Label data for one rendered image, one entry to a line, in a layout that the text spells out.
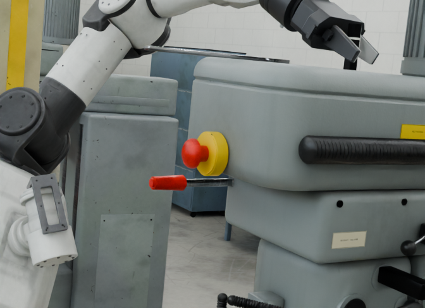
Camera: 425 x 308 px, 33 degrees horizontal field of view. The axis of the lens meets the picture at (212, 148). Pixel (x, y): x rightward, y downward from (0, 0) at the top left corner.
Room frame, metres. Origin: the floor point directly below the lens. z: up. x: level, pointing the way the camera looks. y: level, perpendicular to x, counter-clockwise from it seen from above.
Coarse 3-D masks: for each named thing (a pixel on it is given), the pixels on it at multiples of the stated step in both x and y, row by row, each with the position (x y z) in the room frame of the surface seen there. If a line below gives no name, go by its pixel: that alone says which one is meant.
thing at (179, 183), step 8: (152, 176) 1.02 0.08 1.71; (160, 176) 1.02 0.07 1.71; (168, 176) 1.03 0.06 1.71; (176, 176) 1.04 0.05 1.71; (184, 176) 1.04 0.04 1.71; (152, 184) 1.01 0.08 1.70; (160, 184) 1.02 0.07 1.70; (168, 184) 1.02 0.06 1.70; (176, 184) 1.03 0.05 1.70; (184, 184) 1.04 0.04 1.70; (192, 184) 1.05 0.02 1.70; (200, 184) 1.06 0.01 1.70; (208, 184) 1.06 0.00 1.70; (216, 184) 1.07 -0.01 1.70; (224, 184) 1.08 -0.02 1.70; (232, 184) 1.09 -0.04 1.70
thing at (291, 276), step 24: (264, 240) 1.08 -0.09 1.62; (264, 264) 1.06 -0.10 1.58; (288, 264) 1.01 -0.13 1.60; (312, 264) 0.98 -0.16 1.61; (336, 264) 0.97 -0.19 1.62; (360, 264) 0.99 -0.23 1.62; (384, 264) 1.00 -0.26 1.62; (408, 264) 1.04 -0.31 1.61; (264, 288) 1.05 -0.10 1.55; (288, 288) 1.01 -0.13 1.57; (312, 288) 0.97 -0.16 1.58; (336, 288) 0.97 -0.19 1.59; (360, 288) 0.98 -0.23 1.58; (384, 288) 1.00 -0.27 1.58
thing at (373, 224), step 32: (256, 192) 1.04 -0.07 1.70; (288, 192) 0.97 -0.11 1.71; (320, 192) 0.93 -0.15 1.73; (352, 192) 0.94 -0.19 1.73; (384, 192) 0.97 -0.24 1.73; (416, 192) 1.01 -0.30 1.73; (256, 224) 1.03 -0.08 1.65; (288, 224) 0.96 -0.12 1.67; (320, 224) 0.91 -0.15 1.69; (352, 224) 0.94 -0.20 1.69; (384, 224) 0.97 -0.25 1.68; (416, 224) 1.00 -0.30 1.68; (320, 256) 0.91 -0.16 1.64; (352, 256) 0.94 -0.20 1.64; (384, 256) 0.98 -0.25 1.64
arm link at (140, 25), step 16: (144, 0) 1.29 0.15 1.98; (160, 0) 1.28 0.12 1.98; (176, 0) 1.26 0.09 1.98; (192, 0) 1.25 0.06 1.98; (128, 16) 1.27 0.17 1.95; (144, 16) 1.29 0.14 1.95; (160, 16) 1.31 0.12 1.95; (128, 32) 1.30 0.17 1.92; (144, 32) 1.30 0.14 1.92; (160, 32) 1.32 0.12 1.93
